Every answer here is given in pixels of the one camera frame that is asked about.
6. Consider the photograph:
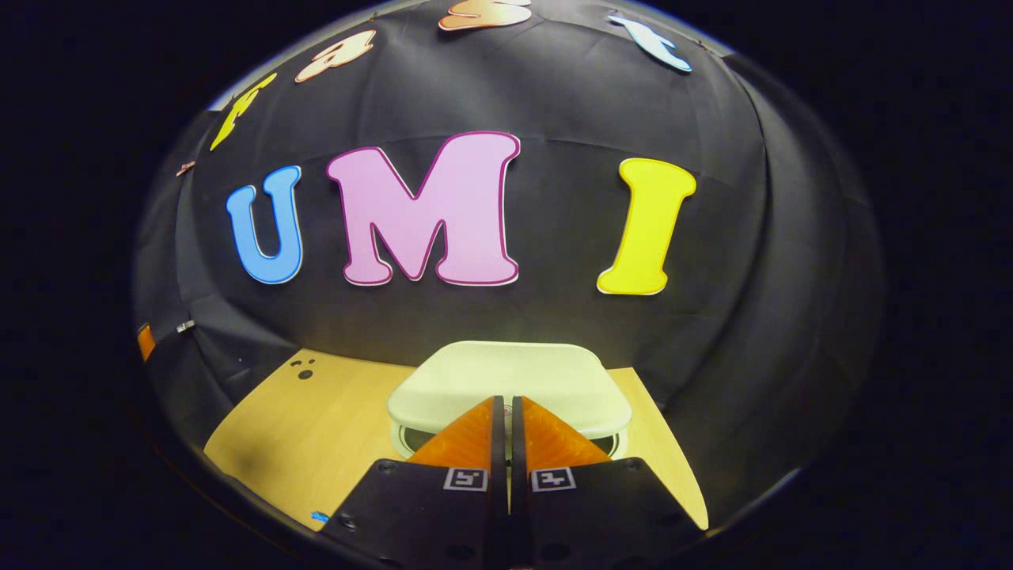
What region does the black backdrop cloth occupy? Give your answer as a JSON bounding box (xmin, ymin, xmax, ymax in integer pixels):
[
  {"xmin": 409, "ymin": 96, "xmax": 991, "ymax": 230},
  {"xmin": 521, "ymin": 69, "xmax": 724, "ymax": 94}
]
[{"xmin": 131, "ymin": 0, "xmax": 885, "ymax": 523}]

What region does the green desktop garbage bin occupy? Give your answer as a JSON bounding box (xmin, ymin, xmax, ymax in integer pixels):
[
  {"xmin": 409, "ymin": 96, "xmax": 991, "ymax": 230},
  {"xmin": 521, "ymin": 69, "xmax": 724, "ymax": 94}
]
[{"xmin": 386, "ymin": 340, "xmax": 634, "ymax": 464}]

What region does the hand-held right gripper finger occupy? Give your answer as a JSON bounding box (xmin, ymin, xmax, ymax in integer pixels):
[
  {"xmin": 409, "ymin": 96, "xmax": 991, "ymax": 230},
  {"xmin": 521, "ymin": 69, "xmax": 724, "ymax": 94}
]
[
  {"xmin": 319, "ymin": 395, "xmax": 508, "ymax": 570},
  {"xmin": 510, "ymin": 395, "xmax": 708, "ymax": 570}
]

